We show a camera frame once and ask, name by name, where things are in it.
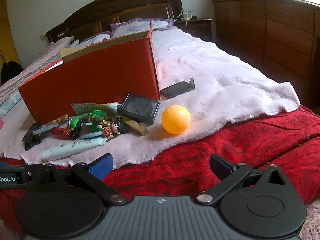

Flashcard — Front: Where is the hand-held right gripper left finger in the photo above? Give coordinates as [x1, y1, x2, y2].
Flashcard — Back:
[26, 153, 128, 205]

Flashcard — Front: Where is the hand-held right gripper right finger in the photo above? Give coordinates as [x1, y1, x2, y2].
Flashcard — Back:
[195, 154, 295, 204]

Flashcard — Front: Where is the orange ball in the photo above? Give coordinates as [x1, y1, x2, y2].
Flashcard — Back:
[161, 105, 191, 134]

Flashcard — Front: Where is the grey bracket with metal plate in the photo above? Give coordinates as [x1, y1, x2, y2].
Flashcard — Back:
[117, 93, 161, 125]

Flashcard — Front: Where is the red cardboard box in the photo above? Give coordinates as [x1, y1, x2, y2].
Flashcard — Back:
[18, 21, 161, 125]

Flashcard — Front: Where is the white tube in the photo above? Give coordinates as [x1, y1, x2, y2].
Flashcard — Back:
[42, 136, 107, 161]

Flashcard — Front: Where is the red shirt toy figure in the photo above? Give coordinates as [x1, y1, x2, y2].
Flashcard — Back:
[102, 120, 128, 139]

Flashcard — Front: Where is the red blanket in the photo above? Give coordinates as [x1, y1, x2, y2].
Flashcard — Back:
[0, 104, 320, 232]

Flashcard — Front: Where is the grey black plastic piece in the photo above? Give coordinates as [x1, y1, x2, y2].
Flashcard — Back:
[21, 122, 54, 151]

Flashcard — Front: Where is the green toy figure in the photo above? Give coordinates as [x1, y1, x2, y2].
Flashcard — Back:
[66, 117, 83, 133]

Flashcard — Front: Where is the small red packet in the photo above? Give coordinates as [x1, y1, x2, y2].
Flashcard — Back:
[52, 127, 73, 139]

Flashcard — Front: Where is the notched wooden block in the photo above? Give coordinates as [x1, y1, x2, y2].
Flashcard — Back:
[122, 117, 149, 136]

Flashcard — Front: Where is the light wooden block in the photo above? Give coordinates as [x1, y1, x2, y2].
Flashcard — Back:
[46, 114, 69, 127]

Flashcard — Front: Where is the white fluffy blanket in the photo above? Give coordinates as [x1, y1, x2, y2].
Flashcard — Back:
[0, 25, 301, 170]

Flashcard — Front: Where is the dark clear plastic stand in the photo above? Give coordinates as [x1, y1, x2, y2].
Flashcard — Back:
[160, 77, 196, 99]

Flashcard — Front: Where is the black bag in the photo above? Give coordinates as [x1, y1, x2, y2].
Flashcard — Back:
[0, 60, 25, 87]

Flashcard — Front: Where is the striped purple bed cover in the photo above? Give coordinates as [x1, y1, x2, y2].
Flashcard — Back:
[0, 36, 75, 107]

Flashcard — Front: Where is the white purple pillow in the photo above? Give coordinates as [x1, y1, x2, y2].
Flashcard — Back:
[110, 17, 175, 38]

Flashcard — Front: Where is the wooden nightstand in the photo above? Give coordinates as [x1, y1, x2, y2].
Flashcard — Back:
[175, 18, 214, 43]

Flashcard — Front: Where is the wooden dresser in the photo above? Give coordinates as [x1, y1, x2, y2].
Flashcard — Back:
[212, 0, 320, 105]

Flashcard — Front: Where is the yellow door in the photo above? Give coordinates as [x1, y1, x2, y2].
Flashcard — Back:
[0, 0, 21, 64]

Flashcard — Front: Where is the wooden headboard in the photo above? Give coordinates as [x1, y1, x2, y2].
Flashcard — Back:
[45, 0, 184, 43]

